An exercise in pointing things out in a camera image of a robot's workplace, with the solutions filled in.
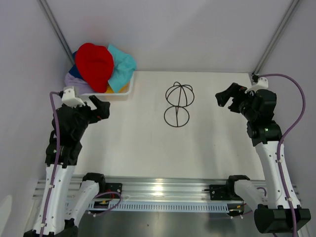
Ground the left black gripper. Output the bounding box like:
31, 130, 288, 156
70, 95, 110, 139

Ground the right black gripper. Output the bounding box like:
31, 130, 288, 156
215, 83, 257, 121

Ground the yellow bucket hat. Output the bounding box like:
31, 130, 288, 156
105, 83, 130, 94

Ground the red bucket hat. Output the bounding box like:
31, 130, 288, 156
75, 43, 114, 93

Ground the blue bucket hat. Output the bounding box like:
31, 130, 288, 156
69, 64, 83, 79

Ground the teal bucket hat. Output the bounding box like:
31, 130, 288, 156
108, 44, 137, 93

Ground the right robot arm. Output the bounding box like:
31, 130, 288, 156
215, 83, 311, 237

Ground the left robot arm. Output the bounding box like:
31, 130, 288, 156
24, 95, 110, 237

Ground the white plastic basket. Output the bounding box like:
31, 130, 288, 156
79, 73, 135, 101

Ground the lavender bucket hat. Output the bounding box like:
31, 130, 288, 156
65, 73, 94, 95

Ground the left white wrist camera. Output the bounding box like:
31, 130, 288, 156
62, 86, 85, 108

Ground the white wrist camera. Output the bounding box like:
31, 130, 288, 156
245, 77, 269, 93
62, 86, 85, 108

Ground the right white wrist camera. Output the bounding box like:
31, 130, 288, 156
245, 77, 269, 93

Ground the black wire hat stand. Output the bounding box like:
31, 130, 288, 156
163, 81, 195, 128

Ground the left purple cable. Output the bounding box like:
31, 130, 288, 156
39, 91, 62, 235

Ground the right aluminium frame post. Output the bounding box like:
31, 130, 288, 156
252, 0, 303, 74

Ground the aluminium frame post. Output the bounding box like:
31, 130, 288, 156
38, 0, 75, 65
252, 0, 303, 74

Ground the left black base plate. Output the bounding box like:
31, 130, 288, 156
100, 183, 123, 199

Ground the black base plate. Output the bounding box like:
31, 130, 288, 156
100, 183, 123, 199
209, 184, 233, 201

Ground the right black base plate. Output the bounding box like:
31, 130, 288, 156
209, 184, 233, 201

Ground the aluminium mounting rail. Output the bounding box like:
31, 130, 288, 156
32, 174, 302, 204

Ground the white slotted cable duct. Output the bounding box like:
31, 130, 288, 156
87, 201, 229, 213

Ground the left aluminium frame post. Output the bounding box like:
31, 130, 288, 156
38, 0, 75, 65

